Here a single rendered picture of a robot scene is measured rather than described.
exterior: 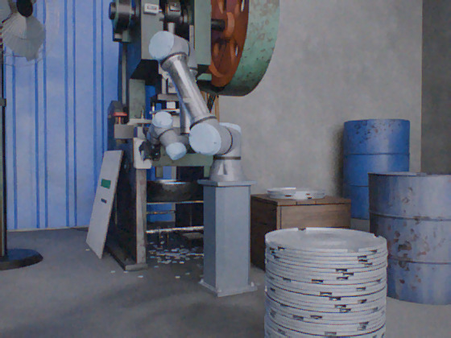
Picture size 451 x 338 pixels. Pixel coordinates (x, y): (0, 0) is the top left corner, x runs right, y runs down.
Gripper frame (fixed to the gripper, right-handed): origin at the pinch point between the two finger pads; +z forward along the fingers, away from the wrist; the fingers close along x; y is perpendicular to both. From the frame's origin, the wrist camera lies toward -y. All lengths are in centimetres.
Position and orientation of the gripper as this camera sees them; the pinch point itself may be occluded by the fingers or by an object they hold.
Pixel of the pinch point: (144, 157)
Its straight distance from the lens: 206.7
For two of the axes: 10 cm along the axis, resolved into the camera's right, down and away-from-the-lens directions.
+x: 9.1, -0.1, 4.1
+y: 2.1, 8.8, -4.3
